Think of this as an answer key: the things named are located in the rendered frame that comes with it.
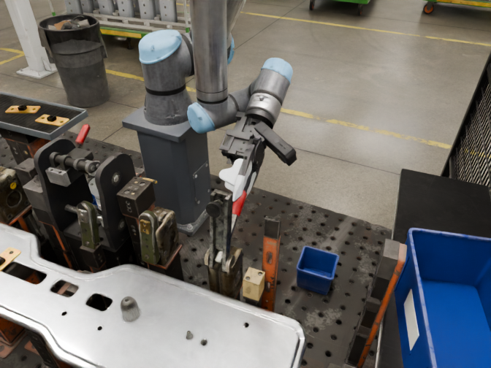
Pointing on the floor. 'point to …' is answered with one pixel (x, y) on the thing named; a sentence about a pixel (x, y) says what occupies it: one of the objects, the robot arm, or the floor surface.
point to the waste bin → (77, 57)
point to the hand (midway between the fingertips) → (240, 198)
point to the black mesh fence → (451, 168)
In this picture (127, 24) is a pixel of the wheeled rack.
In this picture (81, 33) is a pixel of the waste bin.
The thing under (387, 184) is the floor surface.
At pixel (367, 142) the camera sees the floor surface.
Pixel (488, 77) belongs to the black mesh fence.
